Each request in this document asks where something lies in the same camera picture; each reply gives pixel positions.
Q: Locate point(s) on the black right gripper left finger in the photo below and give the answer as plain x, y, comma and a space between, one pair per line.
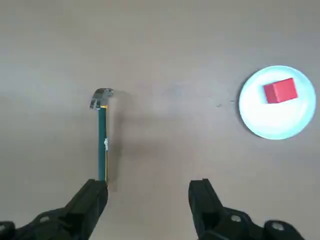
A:
75, 212

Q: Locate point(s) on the red wooden cube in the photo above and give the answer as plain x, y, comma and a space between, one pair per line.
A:
282, 91

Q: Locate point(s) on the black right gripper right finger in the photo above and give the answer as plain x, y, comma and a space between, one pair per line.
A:
212, 220

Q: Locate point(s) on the light blue round plate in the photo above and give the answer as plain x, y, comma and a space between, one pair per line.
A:
275, 120

